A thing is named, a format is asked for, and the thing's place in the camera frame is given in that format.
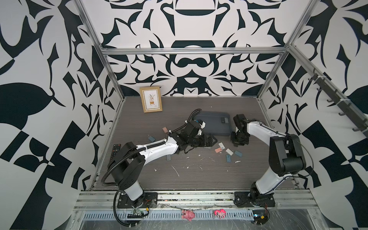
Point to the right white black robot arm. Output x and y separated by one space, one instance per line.
285 158

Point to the white eraser lower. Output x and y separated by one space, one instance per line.
229 152

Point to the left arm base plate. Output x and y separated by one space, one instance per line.
147 200

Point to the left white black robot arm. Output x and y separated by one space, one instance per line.
127 164

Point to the white eraser upper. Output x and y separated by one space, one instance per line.
222 146

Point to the wall hook rail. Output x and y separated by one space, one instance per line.
338 98

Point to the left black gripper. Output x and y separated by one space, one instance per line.
208 143

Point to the dark grey storage box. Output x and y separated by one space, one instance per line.
217 123

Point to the wooden picture frame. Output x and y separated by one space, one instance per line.
151 99

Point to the blue eraser centre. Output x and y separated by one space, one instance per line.
228 158

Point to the black remote control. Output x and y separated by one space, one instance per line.
116 148

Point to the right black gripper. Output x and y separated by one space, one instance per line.
233 141

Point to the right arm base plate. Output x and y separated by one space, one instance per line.
246 200

